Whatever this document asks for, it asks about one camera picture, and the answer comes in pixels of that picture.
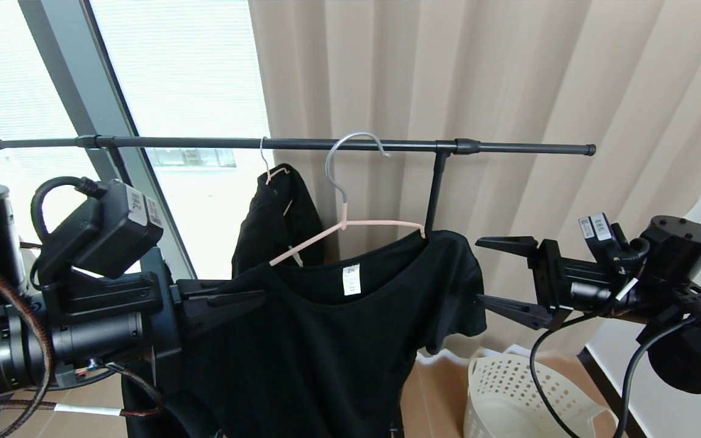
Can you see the black shorts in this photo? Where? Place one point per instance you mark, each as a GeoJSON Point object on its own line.
{"type": "Point", "coordinates": [265, 225]}

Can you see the beige curtain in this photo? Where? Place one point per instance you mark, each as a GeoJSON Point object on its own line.
{"type": "Point", "coordinates": [478, 79]}

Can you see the black clothes rack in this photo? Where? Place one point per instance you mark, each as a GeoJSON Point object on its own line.
{"type": "Point", "coordinates": [417, 146]}

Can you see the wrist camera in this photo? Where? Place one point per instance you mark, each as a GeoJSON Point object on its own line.
{"type": "Point", "coordinates": [600, 234]}
{"type": "Point", "coordinates": [107, 231]}

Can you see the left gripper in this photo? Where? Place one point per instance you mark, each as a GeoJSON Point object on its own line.
{"type": "Point", "coordinates": [107, 337]}

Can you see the black garment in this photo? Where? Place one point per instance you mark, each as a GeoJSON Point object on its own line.
{"type": "Point", "coordinates": [326, 365]}

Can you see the pink clothes hanger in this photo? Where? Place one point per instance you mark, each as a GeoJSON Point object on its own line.
{"type": "Point", "coordinates": [375, 222]}
{"type": "Point", "coordinates": [262, 152]}

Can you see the white laundry basket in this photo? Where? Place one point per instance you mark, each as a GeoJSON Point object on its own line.
{"type": "Point", "coordinates": [509, 395]}

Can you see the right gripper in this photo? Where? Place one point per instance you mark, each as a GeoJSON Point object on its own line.
{"type": "Point", "coordinates": [588, 283]}

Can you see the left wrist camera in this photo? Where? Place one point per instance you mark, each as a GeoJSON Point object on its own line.
{"type": "Point", "coordinates": [107, 231]}

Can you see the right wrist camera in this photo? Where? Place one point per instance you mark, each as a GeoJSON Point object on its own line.
{"type": "Point", "coordinates": [600, 234]}

